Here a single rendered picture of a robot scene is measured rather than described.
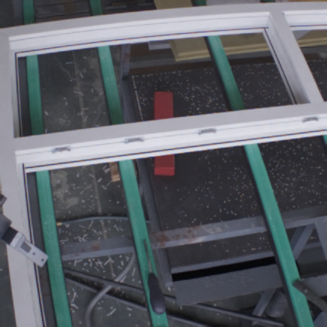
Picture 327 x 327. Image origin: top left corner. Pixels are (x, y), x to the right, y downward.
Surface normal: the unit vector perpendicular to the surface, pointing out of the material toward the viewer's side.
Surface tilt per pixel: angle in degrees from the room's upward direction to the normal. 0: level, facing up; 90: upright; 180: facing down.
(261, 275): 0
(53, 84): 0
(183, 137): 90
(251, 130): 90
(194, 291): 0
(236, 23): 90
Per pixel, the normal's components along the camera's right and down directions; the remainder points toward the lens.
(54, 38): 0.21, 0.81
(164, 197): 0.07, -0.57
